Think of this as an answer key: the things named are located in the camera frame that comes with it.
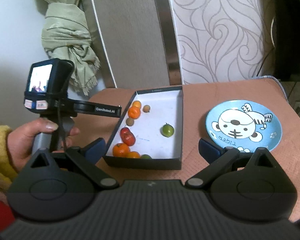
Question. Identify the large orange tangerine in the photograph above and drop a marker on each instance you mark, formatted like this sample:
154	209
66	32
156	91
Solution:
134	112

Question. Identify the small orange kumquat front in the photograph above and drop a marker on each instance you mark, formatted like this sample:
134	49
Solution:
133	154

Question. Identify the person's left hand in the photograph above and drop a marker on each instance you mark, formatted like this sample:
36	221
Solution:
20	141

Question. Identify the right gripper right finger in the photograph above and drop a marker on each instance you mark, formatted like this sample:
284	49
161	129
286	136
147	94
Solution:
219	159

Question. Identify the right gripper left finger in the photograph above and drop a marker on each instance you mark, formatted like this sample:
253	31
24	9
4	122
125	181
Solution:
83	161

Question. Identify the red cherry tomato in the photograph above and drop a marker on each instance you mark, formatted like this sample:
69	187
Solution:
123	131
129	139

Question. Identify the black television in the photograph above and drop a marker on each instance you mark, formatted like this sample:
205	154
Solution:
287	50

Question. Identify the round green tomato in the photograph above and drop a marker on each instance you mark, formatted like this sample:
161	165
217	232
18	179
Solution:
167	130

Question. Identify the yellow fleece sleeve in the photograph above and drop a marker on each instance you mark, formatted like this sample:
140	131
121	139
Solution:
7	171

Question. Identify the oval green tomato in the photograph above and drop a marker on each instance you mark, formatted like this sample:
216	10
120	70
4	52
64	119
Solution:
145	156

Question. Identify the black white cardboard box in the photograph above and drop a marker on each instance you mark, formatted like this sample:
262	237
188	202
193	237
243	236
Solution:
166	153

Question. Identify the small yellow-orange kumquat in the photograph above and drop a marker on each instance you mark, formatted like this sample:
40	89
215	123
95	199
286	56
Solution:
137	104

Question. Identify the green knotted curtain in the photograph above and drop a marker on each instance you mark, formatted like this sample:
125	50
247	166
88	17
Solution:
66	36

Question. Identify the blue tiger cartoon plate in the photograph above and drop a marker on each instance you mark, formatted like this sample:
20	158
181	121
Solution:
243	124

